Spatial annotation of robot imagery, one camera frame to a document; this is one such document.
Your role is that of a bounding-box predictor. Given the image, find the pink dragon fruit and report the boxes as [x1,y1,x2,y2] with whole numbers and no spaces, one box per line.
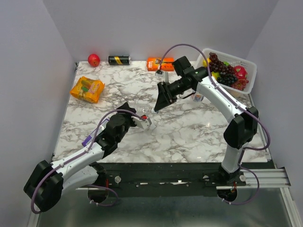
[233,65,247,80]

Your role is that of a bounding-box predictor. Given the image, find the purple toothpaste box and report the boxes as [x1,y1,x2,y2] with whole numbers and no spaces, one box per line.
[81,125,105,147]

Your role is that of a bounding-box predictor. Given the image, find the red apple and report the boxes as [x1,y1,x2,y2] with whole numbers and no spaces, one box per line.
[88,54,100,67]

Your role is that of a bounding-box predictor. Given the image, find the red lychee cluster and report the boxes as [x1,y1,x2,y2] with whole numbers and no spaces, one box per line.
[232,79,249,91]

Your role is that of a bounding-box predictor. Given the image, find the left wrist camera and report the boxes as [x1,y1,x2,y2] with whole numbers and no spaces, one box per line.
[132,115,152,130]

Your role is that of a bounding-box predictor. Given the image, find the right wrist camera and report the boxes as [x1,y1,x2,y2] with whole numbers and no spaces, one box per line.
[155,70,169,83]

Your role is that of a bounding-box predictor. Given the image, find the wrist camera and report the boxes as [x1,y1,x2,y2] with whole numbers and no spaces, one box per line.
[155,70,169,83]
[132,115,152,130]

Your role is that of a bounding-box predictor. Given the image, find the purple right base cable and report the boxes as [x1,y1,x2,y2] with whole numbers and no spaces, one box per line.
[221,165,260,205]

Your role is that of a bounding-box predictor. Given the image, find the clear unlabelled plastic bottle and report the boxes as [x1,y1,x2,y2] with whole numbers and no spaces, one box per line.
[136,105,153,115]

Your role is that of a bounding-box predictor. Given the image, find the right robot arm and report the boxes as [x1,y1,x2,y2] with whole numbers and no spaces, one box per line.
[154,56,258,185]

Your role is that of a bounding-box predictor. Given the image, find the orange razor box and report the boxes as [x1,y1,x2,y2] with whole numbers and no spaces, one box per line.
[146,58,174,71]

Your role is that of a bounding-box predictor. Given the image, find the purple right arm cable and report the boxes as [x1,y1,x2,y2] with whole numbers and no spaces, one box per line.
[157,43,271,166]

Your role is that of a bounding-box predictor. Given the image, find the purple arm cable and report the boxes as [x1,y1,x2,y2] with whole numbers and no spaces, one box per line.
[157,43,271,166]
[31,110,146,214]

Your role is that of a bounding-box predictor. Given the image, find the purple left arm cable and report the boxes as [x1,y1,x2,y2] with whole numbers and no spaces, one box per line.
[31,110,146,214]

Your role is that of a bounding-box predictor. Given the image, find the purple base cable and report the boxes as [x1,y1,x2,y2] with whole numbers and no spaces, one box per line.
[221,165,260,205]
[88,184,122,207]

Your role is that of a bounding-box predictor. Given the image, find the aluminium frame rail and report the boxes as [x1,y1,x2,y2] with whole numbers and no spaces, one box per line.
[216,168,291,190]

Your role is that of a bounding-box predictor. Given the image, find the clear bottle with blue label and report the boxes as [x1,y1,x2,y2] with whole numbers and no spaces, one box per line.
[191,93,204,103]

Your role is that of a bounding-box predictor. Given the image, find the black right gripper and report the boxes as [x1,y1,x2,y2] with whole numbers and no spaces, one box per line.
[154,77,191,111]

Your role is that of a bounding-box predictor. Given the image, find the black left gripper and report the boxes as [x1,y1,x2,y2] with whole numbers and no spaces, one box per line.
[116,103,142,143]

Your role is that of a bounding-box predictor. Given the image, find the orange snack bag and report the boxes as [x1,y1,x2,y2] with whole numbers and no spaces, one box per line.
[70,76,105,103]

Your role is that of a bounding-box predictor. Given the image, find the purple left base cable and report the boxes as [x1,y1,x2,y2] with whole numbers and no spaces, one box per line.
[88,184,122,207]

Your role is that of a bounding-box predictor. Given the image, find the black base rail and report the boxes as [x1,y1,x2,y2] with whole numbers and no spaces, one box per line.
[81,161,275,200]

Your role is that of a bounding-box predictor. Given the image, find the black drink can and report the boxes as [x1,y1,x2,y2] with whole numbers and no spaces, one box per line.
[108,56,131,65]

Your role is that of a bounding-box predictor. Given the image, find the white plastic basket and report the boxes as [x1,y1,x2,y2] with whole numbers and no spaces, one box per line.
[202,48,257,97]

